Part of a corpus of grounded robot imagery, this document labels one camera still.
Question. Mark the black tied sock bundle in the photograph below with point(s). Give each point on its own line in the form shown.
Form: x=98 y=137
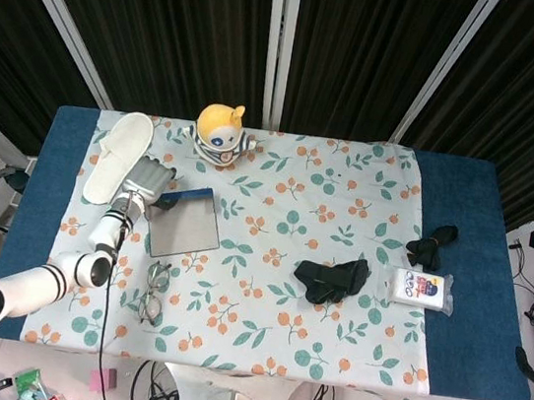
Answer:
x=430 y=245

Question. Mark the pink foam block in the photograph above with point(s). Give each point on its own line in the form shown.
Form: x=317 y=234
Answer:
x=108 y=381

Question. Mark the white tissue pack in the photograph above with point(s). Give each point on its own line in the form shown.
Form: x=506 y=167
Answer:
x=421 y=289

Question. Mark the green snack packet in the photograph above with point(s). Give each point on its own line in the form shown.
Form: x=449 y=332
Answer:
x=28 y=385

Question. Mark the black pleated curtain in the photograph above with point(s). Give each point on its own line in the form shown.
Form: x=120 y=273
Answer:
x=4 y=53
x=533 y=108
x=367 y=50
x=172 y=22

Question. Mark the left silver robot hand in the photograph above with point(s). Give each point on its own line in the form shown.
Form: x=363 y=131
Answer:
x=147 y=180

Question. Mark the blue table cover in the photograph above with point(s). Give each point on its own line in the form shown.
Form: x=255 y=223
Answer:
x=472 y=224

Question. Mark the thin-framed eyeglasses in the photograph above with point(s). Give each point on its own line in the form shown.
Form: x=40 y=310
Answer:
x=151 y=307

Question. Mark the floral orange berry tablecloth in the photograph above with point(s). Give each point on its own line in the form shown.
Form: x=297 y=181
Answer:
x=260 y=283

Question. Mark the white disposable slipper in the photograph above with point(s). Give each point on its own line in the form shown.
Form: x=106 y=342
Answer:
x=114 y=154

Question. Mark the yellow plush toy striped shirt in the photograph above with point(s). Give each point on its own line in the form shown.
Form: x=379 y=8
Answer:
x=219 y=133

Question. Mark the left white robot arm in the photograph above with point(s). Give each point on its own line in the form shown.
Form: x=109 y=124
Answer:
x=25 y=290

